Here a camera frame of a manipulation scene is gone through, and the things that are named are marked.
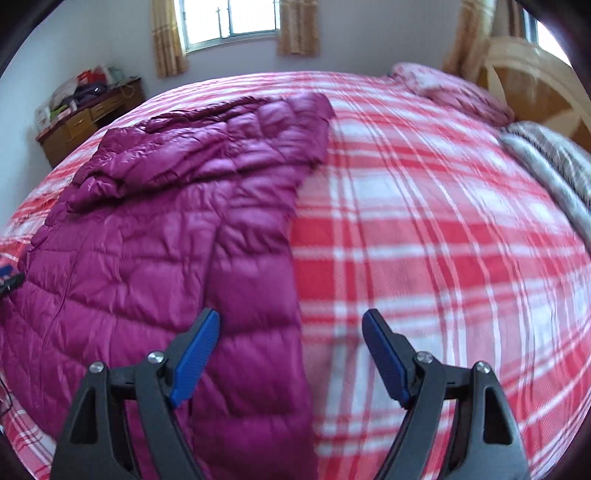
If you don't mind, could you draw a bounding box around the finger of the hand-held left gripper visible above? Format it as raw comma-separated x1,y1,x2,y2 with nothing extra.
0,263,26,297

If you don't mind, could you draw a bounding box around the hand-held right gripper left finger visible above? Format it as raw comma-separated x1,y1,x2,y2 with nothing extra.
52,308,221,480

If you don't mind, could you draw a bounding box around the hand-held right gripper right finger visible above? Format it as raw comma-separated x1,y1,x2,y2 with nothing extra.
361,309,531,480

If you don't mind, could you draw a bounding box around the magenta puffer jacket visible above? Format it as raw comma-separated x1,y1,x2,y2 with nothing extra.
0,92,335,480

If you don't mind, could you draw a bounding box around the pile of bags and clothes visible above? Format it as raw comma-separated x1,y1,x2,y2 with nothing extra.
36,65,139,130

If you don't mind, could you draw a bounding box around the bed with red plaid sheet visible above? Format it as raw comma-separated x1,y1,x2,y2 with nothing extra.
0,69,591,480

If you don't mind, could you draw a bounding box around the brown wooden desk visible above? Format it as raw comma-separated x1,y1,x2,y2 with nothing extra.
36,76,147,169

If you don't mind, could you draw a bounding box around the striped pillow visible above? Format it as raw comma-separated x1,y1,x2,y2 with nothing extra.
508,121,591,204

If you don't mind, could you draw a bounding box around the pink folded blanket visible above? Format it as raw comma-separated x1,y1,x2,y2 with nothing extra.
390,62,515,126

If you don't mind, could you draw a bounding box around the beige patterned curtain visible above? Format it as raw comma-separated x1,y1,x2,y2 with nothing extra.
443,0,497,86
152,0,189,78
276,0,321,58

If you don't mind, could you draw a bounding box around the light wooden headboard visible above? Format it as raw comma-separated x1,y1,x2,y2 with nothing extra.
475,37,591,153

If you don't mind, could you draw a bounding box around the sliding glass window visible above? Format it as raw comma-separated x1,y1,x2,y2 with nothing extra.
175,0,282,56

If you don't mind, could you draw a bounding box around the large side window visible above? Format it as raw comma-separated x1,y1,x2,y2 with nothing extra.
522,0,573,65

